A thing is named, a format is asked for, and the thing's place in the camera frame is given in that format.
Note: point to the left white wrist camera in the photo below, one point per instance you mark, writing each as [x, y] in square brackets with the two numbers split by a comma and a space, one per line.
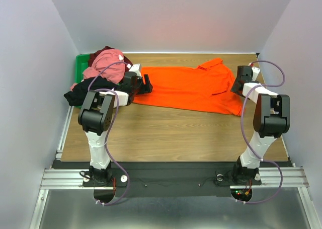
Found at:
[136, 68]

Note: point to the green plastic bin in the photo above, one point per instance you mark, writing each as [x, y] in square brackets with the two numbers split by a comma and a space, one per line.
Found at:
[81, 64]

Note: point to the orange t shirt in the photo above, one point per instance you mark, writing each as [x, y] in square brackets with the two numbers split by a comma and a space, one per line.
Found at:
[206, 88]

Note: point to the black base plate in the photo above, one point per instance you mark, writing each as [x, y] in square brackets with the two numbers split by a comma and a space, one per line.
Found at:
[164, 179]

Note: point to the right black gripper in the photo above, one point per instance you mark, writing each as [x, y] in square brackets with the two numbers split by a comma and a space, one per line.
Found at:
[236, 85]

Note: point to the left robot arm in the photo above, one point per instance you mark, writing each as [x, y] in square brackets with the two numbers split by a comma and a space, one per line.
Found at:
[97, 116]

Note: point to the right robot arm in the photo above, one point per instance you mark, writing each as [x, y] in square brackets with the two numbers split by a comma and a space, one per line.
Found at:
[271, 120]

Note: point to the black t shirt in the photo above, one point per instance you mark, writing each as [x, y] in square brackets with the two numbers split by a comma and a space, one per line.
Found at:
[78, 92]

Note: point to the pink t shirt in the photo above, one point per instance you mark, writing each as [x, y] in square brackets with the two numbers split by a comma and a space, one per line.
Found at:
[102, 65]

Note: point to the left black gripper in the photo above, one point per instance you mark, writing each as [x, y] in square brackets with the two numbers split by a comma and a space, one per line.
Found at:
[146, 89]

